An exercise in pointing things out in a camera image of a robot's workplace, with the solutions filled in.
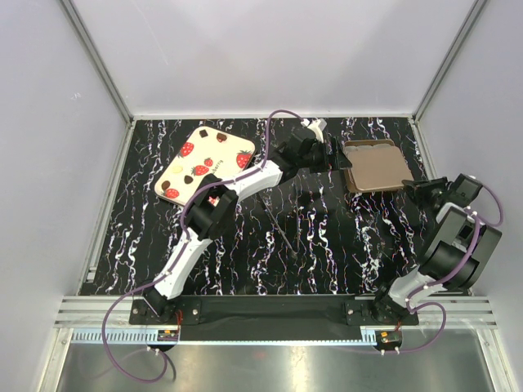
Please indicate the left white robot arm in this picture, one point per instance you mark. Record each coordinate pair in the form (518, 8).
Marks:
(211, 210)

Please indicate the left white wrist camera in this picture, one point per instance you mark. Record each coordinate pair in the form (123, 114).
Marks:
(317, 126)

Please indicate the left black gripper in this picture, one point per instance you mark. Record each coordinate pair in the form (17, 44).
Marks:
(337, 160)

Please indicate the electronics board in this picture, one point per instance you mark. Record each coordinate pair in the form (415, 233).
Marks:
(388, 337)
(168, 335)

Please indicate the brown chocolate box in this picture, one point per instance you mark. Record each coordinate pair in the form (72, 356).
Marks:
(367, 157)

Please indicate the right electronics board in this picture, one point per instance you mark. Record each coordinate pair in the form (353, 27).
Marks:
(388, 337)

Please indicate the left electronics board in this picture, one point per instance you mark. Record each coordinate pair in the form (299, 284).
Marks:
(168, 335)

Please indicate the metal tweezers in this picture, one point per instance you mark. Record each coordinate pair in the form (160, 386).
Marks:
(281, 205)

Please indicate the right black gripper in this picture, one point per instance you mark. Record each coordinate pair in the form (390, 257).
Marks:
(416, 191)

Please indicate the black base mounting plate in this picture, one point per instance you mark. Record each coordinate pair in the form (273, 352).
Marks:
(197, 310)

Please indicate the strawberry print white tray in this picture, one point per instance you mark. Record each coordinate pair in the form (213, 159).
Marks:
(201, 156)

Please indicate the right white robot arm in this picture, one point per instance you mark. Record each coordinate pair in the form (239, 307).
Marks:
(455, 254)

